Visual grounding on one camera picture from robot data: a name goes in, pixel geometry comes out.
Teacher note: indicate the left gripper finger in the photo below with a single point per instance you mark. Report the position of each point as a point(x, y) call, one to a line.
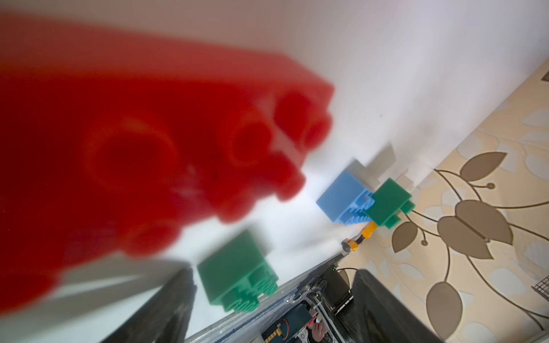
point(165, 317)

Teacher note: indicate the green lego brick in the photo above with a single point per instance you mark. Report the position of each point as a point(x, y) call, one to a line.
point(389, 201)
point(237, 274)

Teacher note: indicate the red lego brick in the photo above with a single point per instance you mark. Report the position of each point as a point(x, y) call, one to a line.
point(114, 141)

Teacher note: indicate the blue lego brick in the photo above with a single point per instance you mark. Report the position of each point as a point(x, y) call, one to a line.
point(346, 200)

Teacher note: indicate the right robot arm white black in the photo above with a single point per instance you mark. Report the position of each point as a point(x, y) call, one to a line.
point(378, 316)

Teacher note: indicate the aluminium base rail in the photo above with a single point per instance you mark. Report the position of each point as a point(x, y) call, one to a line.
point(243, 327)

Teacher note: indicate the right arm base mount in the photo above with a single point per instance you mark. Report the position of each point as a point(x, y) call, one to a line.
point(308, 313)

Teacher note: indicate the yellow handled pliers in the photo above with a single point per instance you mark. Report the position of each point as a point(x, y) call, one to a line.
point(352, 245)

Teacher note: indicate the side wire basket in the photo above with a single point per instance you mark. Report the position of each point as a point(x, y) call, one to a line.
point(542, 288)

